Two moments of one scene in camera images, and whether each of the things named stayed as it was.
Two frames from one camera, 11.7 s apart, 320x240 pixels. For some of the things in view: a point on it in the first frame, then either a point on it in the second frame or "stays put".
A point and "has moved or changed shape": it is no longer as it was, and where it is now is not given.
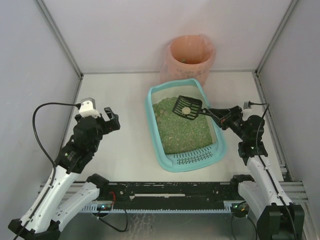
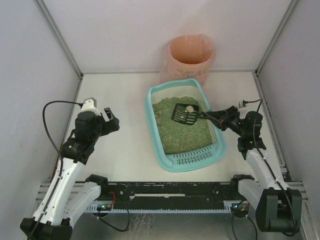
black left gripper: x=109 y=122 stays put
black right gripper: x=229 y=119 stays put
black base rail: x=171 y=195 stays put
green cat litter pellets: x=178 y=133 stays put
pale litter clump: x=186 y=110 has moved or changed shape
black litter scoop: x=194 y=105 -> x=180 y=115
